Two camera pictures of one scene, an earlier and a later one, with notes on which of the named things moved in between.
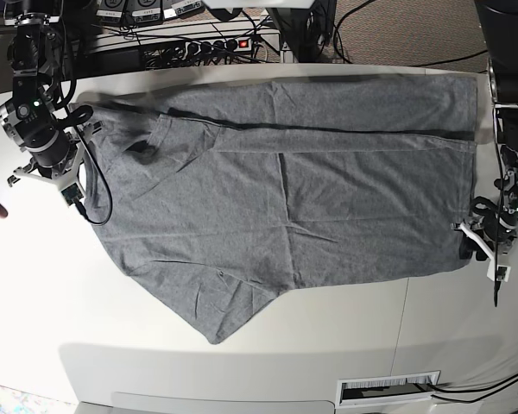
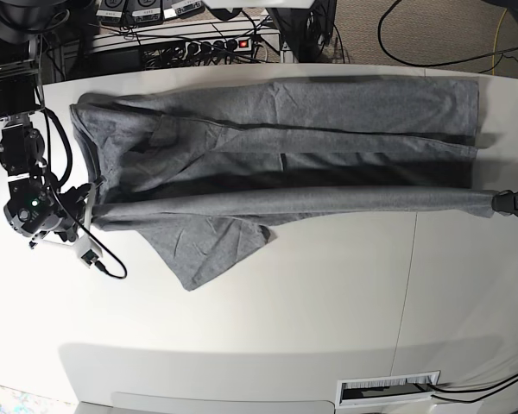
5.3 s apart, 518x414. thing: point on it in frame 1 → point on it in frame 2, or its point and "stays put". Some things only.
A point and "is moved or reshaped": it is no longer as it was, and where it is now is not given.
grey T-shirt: (220, 195) is moved or reshaped
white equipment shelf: (260, 38) stays put
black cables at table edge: (480, 388) stays put
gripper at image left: (53, 153) → (44, 209)
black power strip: (211, 47) stays put
